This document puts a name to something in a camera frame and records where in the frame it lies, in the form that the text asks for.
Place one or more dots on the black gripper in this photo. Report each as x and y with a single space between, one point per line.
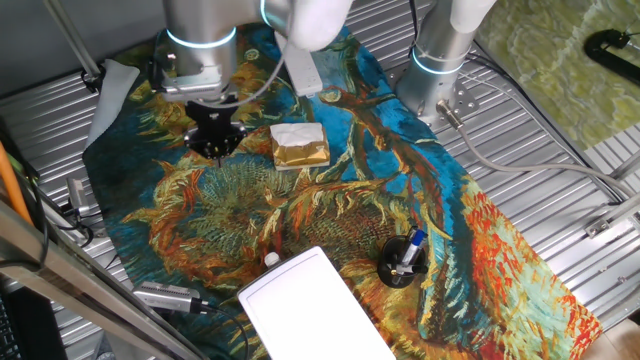
214 116

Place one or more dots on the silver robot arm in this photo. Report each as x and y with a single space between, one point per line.
200 25

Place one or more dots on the white drawer knob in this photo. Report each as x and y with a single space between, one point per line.
272 259

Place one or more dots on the gold and white tissue pack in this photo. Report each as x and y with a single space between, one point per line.
300 147

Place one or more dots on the white power strip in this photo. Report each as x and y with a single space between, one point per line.
307 75

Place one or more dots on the sunflower painting cloth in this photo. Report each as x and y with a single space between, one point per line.
350 200

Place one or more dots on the grey slanted pole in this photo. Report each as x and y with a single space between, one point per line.
70 35

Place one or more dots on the black mesh pen holder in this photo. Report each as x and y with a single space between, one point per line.
387 265

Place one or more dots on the grey marker with blue cap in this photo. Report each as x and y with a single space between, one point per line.
414 245

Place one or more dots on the black pen with gold tip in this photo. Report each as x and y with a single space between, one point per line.
407 271

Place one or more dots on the green marbled mat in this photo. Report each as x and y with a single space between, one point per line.
540 75

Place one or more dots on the black clamp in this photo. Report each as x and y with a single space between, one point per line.
607 52

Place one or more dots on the silver camera on stand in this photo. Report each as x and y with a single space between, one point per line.
77 195

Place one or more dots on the aluminium frame bar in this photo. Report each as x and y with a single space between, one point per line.
75 280

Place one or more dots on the aluminium rail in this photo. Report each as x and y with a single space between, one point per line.
615 215

